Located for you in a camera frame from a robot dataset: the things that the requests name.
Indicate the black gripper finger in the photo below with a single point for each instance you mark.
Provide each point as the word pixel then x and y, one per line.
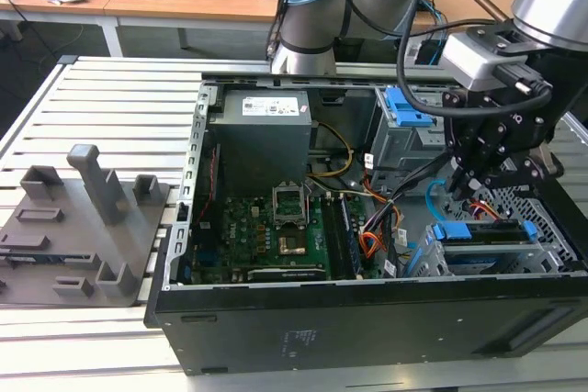
pixel 523 171
pixel 464 144

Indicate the hard disk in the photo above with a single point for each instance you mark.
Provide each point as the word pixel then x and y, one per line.
pixel 455 232

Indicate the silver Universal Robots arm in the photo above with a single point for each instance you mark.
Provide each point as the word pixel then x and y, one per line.
pixel 317 20

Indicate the perforated metal disk bay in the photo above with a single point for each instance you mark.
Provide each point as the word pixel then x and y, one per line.
pixel 542 222

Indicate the grey metal drive cage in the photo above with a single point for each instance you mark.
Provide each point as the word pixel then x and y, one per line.
pixel 399 148

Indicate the blue plastic drive latch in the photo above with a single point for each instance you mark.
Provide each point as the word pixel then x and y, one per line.
pixel 406 109

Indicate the RAM stick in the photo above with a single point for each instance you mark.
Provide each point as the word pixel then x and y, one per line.
pixel 350 236

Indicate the grey power supply unit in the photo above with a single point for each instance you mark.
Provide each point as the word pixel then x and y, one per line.
pixel 262 144

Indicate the black open PC case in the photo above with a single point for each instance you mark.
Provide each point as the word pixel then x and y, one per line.
pixel 367 337

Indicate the graphics card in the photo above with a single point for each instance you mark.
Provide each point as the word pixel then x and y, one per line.
pixel 285 272

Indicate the green motherboard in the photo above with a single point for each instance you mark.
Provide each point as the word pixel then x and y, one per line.
pixel 248 236

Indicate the grey plastic parts rack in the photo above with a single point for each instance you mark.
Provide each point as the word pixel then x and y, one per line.
pixel 69 245

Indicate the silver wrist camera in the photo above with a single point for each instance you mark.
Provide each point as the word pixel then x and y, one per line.
pixel 478 59

